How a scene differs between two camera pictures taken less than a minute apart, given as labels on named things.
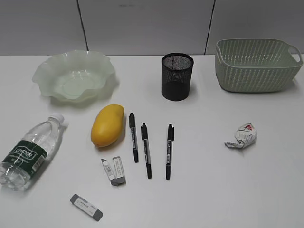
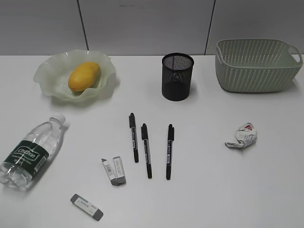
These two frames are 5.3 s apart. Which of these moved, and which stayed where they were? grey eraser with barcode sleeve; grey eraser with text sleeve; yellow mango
Moved: yellow mango
Stayed: grey eraser with barcode sleeve; grey eraser with text sleeve
